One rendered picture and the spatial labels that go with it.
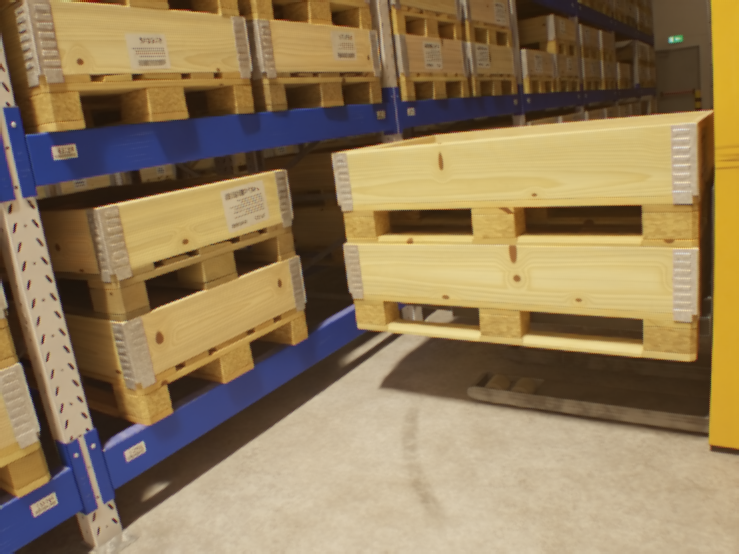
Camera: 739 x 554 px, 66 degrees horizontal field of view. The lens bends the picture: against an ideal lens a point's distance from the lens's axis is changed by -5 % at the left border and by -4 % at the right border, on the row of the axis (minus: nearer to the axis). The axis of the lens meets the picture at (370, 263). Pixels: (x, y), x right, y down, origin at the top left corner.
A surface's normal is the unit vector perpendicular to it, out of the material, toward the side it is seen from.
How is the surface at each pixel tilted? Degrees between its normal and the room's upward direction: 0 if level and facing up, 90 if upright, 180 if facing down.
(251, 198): 90
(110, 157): 90
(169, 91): 90
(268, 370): 90
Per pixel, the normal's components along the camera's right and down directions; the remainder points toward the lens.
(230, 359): 0.83, 0.03
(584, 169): -0.55, 0.25
